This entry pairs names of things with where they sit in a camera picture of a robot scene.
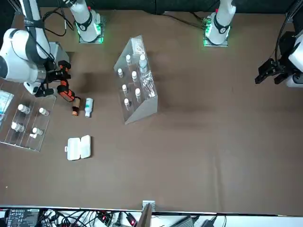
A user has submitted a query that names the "aluminium carry case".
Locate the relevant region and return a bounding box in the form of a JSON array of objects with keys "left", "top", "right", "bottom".
[{"left": 48, "top": 42, "right": 71, "bottom": 62}]

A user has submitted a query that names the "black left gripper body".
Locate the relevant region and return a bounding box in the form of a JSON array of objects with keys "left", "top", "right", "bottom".
[{"left": 272, "top": 58, "right": 294, "bottom": 76}]

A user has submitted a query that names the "brown medicine bottle orange cap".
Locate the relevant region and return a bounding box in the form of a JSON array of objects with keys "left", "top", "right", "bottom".
[{"left": 71, "top": 96, "right": 81, "bottom": 117}]

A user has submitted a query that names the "white printed paper packet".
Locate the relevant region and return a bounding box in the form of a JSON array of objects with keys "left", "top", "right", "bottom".
[{"left": 132, "top": 37, "right": 145, "bottom": 55}]

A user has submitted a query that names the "orange black barcode scanner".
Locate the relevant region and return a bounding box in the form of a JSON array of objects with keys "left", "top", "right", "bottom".
[{"left": 57, "top": 60, "right": 77, "bottom": 103}]

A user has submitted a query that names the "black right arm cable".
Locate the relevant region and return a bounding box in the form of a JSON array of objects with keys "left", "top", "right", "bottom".
[{"left": 22, "top": 0, "right": 56, "bottom": 69}]

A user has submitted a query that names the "black labelled power adapter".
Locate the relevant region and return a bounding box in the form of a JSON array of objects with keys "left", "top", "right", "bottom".
[{"left": 4, "top": 208, "right": 40, "bottom": 227}]

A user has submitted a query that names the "open white pill box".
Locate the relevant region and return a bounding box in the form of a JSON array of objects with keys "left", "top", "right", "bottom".
[{"left": 64, "top": 134, "right": 92, "bottom": 161}]

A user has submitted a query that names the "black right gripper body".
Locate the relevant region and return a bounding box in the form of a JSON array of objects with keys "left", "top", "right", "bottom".
[{"left": 44, "top": 60, "right": 60, "bottom": 83}]

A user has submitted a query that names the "clear cotton swab packet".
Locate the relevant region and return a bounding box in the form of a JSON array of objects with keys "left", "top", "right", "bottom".
[{"left": 140, "top": 72, "right": 157, "bottom": 99}]

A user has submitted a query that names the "tall clear bottle green label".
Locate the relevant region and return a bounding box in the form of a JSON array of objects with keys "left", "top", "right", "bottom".
[{"left": 139, "top": 54, "right": 147, "bottom": 74}]

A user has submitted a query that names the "aluminium profile camera post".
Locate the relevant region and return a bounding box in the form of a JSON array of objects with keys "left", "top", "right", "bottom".
[{"left": 138, "top": 200, "right": 156, "bottom": 227}]

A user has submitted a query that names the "low clear acrylic rack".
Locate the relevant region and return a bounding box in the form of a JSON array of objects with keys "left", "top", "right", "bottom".
[{"left": 0, "top": 81, "right": 57, "bottom": 152}]

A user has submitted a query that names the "aluminium profile side post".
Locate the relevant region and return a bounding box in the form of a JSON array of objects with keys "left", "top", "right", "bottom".
[{"left": 285, "top": 0, "right": 303, "bottom": 23}]

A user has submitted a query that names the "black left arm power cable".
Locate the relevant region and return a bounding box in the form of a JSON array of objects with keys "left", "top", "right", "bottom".
[{"left": 163, "top": 11, "right": 205, "bottom": 28}]

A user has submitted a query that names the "white medicine bottle green label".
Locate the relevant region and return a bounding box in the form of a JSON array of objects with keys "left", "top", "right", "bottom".
[{"left": 84, "top": 97, "right": 94, "bottom": 118}]

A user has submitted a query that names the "grey power adapter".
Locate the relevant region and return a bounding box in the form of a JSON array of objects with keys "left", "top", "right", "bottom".
[{"left": 174, "top": 215, "right": 202, "bottom": 227}]

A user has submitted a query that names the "tiered clear acrylic shelf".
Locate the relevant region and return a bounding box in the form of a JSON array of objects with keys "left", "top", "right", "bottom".
[{"left": 113, "top": 35, "right": 159, "bottom": 125}]

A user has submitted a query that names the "white teal mask packet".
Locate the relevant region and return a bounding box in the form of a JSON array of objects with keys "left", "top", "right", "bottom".
[{"left": 0, "top": 89, "right": 15, "bottom": 115}]

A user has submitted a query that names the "small black power adapter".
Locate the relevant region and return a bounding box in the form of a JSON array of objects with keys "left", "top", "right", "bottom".
[{"left": 201, "top": 218, "right": 220, "bottom": 227}]

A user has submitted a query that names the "black cable with white tag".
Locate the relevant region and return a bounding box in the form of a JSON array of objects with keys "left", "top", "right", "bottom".
[{"left": 44, "top": 7, "right": 74, "bottom": 37}]

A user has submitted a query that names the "green lit connector board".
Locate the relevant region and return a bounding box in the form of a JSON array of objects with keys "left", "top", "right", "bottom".
[{"left": 201, "top": 17, "right": 213, "bottom": 31}]

